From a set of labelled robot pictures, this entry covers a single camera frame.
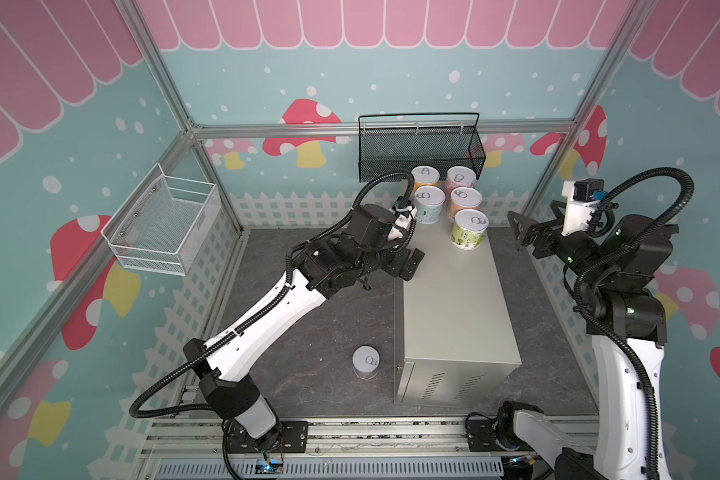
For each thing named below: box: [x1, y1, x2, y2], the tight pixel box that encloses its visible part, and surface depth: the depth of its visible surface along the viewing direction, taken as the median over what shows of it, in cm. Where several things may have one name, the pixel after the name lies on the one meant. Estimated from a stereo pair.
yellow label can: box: [411, 165, 440, 195], surface depth 79 cm
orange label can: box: [449, 186, 483, 218], surface depth 73 cm
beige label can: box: [352, 345, 381, 380], surface depth 83 cm
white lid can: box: [414, 186, 446, 225], surface depth 73 cm
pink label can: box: [444, 166, 477, 197], surface depth 78 cm
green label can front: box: [450, 208, 489, 250], surface depth 68 cm
